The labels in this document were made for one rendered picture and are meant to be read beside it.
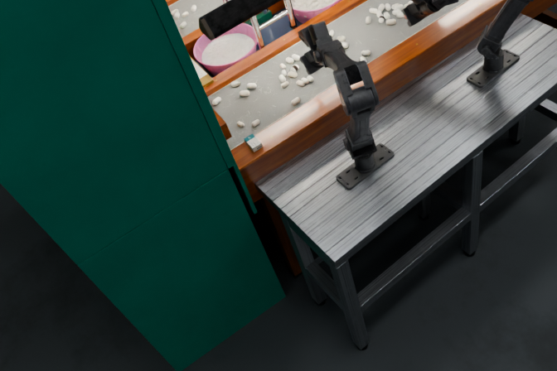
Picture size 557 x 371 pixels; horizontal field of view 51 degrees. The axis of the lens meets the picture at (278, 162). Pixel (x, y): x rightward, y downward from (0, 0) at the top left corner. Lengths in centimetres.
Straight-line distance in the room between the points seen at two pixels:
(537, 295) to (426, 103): 85
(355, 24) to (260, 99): 50
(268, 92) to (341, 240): 66
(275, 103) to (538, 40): 96
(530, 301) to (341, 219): 90
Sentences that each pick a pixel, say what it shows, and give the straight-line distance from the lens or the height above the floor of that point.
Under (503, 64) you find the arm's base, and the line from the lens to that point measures 221.
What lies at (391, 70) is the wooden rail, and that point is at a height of 77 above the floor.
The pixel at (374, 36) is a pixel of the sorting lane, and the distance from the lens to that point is 229.
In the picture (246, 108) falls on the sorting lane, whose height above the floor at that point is 74.
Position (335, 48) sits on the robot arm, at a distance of 175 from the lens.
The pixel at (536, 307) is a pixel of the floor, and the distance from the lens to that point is 243.
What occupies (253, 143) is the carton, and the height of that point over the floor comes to 79.
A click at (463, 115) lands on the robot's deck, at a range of 206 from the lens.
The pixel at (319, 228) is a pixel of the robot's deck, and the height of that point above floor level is 67.
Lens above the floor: 216
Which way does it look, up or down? 48 degrees down
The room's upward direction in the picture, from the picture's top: 19 degrees counter-clockwise
